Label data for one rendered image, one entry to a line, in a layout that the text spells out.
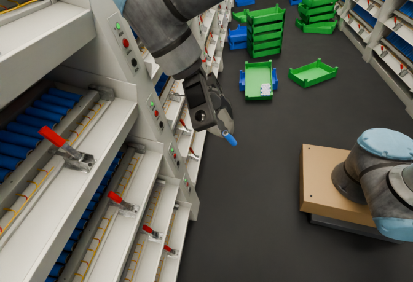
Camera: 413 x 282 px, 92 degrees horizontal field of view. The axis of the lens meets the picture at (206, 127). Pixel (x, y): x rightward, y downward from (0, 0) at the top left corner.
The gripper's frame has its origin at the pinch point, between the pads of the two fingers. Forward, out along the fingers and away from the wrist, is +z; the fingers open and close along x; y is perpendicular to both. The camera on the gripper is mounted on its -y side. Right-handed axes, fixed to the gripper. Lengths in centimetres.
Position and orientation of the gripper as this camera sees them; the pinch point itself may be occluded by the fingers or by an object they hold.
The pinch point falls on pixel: (225, 134)
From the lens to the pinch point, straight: 51.7
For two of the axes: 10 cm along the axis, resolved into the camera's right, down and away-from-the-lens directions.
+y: 0.1, -6.4, 7.6
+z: 4.8, 6.7, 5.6
